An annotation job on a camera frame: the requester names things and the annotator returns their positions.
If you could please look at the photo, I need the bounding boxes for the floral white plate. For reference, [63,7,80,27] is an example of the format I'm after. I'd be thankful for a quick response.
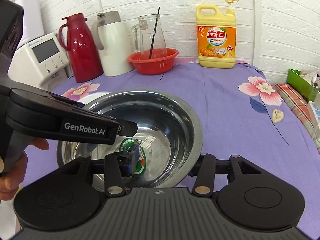
[78,92,109,105]

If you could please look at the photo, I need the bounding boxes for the stainless steel bowl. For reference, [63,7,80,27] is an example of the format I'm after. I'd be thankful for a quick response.
[56,89,204,189]

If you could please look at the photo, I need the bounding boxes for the white thermos jug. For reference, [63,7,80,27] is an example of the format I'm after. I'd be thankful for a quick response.
[92,11,133,76]

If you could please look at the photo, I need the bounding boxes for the white water dispenser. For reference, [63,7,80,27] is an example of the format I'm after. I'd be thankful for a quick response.
[8,33,69,91]

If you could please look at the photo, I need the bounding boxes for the green box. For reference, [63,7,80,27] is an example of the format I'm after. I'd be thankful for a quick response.
[286,69,319,101]

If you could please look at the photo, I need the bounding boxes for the glass pitcher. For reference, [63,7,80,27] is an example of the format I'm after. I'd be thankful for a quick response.
[132,14,167,59]

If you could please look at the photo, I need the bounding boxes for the black stirring stick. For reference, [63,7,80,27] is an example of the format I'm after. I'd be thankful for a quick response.
[148,6,161,60]

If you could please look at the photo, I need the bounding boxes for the red thermos jug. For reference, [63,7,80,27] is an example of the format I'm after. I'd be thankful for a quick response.
[58,13,103,83]

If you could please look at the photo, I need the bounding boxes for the yellow detergent bottle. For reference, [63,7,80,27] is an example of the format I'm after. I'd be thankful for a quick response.
[195,0,236,69]

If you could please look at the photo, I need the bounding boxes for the plaid cloth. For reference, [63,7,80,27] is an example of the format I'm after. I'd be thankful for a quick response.
[273,83,319,151]

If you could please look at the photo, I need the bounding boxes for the white water purifier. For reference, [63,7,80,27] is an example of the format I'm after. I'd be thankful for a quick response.
[15,0,44,48]

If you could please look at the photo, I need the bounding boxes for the red plastic basket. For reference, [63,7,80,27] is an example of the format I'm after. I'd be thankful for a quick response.
[127,48,179,75]

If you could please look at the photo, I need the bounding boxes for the person's left hand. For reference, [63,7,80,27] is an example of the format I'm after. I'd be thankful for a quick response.
[0,138,50,201]

